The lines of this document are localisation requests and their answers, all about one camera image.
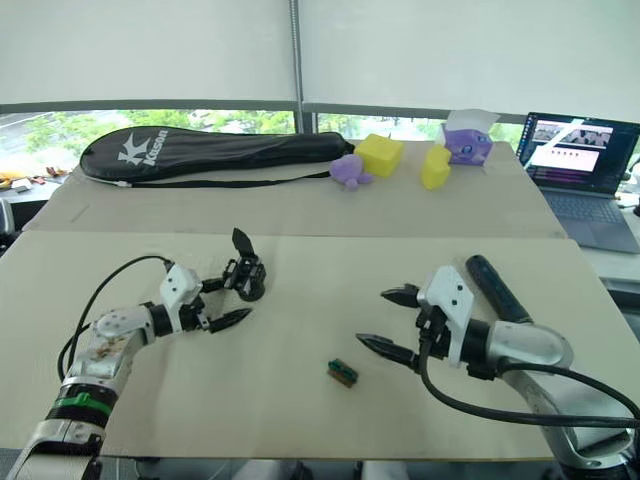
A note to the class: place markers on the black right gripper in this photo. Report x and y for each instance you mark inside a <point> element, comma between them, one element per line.
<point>434,332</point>

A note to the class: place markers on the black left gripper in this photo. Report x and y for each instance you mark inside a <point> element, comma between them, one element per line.
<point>196,315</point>

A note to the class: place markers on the black electric screwdriver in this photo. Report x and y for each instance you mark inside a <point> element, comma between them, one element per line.
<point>495,285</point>

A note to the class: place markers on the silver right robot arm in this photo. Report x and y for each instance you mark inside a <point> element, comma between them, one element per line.
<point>535,350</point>

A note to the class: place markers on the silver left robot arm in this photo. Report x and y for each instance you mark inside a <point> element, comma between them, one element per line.
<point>107,350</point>

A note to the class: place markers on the loose black gripper body part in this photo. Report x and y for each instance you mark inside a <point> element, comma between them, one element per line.
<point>247,280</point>

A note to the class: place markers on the green plastic screw holder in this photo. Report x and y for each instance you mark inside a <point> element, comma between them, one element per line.
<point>344,371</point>

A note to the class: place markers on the black Kason racket bag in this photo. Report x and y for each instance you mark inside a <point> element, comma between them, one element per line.
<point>210,150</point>

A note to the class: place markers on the small yellow foam block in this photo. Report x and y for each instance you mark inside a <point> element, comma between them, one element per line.
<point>435,170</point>

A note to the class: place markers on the purple plush toy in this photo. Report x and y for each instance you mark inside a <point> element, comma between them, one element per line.
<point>350,170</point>

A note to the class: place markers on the large yellow foam block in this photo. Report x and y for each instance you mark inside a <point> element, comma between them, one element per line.
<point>381,155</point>

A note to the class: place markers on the purple tissue box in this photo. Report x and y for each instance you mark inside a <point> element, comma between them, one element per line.
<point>470,145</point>

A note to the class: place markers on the open grey laptop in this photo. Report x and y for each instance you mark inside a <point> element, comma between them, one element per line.
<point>570,170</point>

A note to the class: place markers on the white roller blind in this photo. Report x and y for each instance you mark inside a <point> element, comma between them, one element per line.
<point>470,50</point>
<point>145,50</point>

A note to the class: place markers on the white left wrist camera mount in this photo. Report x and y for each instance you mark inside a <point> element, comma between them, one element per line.
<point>177,286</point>

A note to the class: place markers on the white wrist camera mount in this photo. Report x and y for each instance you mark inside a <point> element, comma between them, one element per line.
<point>177,286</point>
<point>450,295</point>

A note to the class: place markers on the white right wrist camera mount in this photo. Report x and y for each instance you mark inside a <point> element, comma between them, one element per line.
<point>450,295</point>

